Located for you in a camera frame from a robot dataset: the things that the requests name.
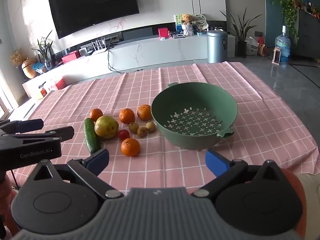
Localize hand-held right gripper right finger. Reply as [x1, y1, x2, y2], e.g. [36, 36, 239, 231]
[191, 149, 284, 202]

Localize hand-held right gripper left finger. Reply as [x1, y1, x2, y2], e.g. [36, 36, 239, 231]
[24, 148, 125, 200]

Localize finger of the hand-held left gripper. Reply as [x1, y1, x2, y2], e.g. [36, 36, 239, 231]
[0, 119, 44, 134]
[0, 126, 75, 144]

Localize green cucumber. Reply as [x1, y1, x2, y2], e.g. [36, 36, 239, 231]
[84, 118, 102, 154]

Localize yellow-green pear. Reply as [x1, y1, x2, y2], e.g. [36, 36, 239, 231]
[94, 115, 119, 139]

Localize orange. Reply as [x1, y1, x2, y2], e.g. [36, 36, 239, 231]
[90, 108, 103, 122]
[121, 138, 141, 157]
[119, 108, 135, 124]
[137, 104, 153, 121]

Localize green plastic colander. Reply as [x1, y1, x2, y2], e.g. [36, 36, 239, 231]
[151, 82, 238, 151]

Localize person's left forearm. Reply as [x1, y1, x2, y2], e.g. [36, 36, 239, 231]
[0, 174, 17, 233]

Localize red storage box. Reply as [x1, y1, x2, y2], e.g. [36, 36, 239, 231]
[47, 78, 66, 90]

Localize pink checked tablecloth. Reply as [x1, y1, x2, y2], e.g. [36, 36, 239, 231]
[11, 62, 320, 193]

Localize bronze vase with dried flowers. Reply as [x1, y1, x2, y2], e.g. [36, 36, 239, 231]
[10, 49, 38, 80]

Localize flat red box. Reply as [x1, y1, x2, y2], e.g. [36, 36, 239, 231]
[62, 51, 80, 64]

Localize green plant in glass vase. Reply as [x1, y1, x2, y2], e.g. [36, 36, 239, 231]
[32, 30, 54, 70]

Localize person's red trouser leg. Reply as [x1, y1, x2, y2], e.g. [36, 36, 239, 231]
[281, 167, 308, 240]

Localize white router with antennas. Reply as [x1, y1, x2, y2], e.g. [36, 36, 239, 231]
[91, 37, 108, 55]

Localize grey metal trash can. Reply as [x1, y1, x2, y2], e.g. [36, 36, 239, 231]
[207, 30, 228, 64]

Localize long-leaf plant in black pot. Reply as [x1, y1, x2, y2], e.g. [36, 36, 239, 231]
[220, 7, 262, 58]

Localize white side cabinet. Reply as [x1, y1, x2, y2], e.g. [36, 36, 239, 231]
[226, 34, 237, 58]

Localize white plastic bag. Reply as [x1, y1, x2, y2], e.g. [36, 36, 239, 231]
[246, 37, 260, 55]

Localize white marble media console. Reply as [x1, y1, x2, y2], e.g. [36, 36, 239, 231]
[22, 34, 235, 98]

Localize red and yellow bag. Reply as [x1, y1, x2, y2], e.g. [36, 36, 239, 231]
[257, 37, 267, 56]

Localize small white heater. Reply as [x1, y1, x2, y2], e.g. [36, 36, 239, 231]
[272, 46, 282, 65]

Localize black curved television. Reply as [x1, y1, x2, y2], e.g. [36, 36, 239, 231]
[48, 0, 140, 39]

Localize blue water jug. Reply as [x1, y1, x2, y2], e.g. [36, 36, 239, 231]
[275, 25, 291, 62]

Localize white flower basket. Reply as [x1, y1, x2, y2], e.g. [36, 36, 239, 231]
[182, 24, 194, 37]

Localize round decorative fan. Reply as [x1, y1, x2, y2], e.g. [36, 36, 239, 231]
[192, 13, 209, 29]

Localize green printed card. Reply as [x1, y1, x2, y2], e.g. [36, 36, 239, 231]
[175, 14, 185, 32]

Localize brown teddy bear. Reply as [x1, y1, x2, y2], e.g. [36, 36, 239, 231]
[180, 14, 194, 25]

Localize dark grey cabinet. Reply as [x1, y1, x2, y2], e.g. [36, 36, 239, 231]
[292, 5, 320, 60]

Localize hanging pothos plant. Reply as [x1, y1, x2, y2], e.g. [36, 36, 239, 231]
[265, 0, 303, 38]

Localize black cables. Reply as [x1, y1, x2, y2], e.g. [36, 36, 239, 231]
[107, 44, 143, 74]

